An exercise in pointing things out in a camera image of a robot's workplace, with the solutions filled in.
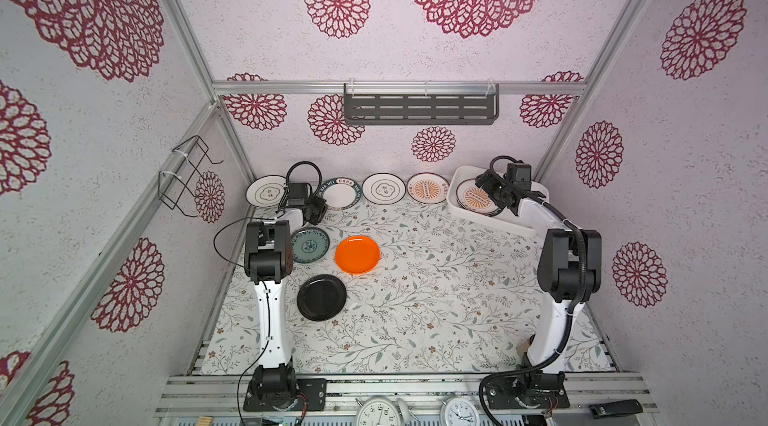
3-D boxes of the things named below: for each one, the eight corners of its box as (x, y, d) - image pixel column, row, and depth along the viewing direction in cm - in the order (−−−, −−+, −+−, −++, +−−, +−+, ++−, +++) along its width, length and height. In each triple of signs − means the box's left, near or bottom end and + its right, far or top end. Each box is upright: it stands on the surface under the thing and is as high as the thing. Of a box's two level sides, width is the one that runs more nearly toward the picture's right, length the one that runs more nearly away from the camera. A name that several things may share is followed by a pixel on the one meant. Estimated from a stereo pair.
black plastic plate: (295, 321, 88) (292, 317, 85) (303, 279, 96) (301, 274, 94) (344, 321, 88) (343, 317, 85) (347, 279, 96) (346, 274, 94)
